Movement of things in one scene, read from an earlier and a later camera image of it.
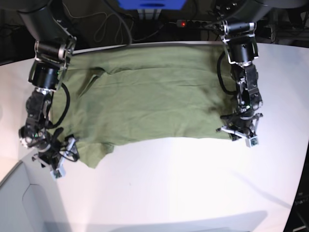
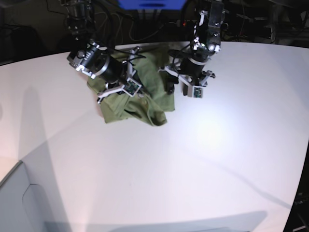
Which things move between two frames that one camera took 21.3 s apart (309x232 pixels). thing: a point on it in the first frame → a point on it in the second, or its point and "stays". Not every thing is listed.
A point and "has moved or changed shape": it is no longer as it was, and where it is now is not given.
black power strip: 188,23 stays
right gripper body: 239,127 → 188,68
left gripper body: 54,155 → 119,75
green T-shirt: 111,95 has moved or changed shape
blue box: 152,5 stays
